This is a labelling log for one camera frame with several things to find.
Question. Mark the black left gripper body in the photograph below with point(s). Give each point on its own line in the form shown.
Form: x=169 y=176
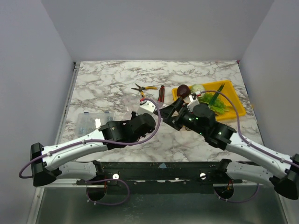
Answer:
x=134 y=116

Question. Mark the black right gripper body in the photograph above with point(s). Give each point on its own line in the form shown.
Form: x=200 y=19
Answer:
x=176 y=111

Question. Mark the green celery stalk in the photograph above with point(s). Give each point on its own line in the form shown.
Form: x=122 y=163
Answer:
x=218 y=106

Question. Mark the green scallion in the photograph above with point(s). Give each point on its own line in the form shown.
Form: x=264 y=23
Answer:
x=215 y=96

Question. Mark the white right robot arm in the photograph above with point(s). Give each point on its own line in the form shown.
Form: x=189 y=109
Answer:
x=269 y=167

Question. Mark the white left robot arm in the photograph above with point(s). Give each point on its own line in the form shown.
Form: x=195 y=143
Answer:
x=49 y=163

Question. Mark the red black utility knife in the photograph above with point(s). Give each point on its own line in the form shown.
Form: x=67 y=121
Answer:
x=161 y=96

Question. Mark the dark red onion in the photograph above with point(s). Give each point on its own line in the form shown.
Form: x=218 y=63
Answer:
x=183 y=91

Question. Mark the pale green cabbage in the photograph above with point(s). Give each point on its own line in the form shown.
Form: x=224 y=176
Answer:
x=197 y=88

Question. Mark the yellow plastic tray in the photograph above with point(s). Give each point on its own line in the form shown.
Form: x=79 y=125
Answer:
x=230 y=92

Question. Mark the clear plastic screw box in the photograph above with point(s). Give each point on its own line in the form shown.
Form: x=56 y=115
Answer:
x=88 y=122

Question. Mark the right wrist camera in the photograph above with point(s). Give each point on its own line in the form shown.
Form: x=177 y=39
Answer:
x=193 y=101

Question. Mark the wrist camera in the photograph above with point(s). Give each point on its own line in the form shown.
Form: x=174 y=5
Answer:
x=193 y=101
x=146 y=107

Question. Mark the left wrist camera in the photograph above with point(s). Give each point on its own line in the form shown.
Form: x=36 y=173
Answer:
x=146 y=107

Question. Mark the yellow handled pliers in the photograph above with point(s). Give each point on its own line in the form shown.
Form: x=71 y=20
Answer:
x=141 y=89

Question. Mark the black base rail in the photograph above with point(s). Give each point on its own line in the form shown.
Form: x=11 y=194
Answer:
x=160 y=177

